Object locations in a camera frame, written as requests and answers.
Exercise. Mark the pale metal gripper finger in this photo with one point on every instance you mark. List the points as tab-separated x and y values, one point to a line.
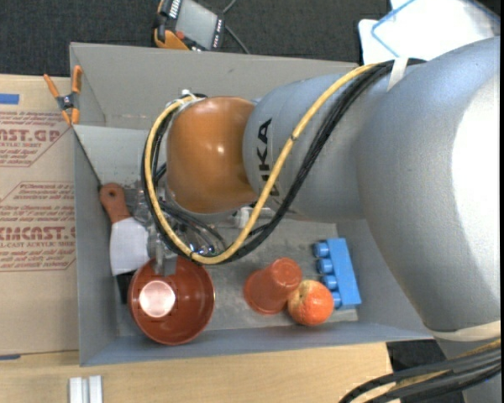
156	263
170	267

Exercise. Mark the red bowl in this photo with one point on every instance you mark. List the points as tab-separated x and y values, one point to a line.
180	309

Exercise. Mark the orange-red cup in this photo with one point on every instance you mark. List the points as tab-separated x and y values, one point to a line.
271	286

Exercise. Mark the brown cardboard board red print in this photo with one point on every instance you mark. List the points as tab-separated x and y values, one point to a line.
33	208

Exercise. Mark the orange peach fruit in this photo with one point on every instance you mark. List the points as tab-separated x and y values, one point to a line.
313	305

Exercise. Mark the blue toy brick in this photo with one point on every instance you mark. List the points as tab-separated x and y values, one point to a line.
345	271

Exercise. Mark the grey metal bin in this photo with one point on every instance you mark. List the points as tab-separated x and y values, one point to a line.
235	74

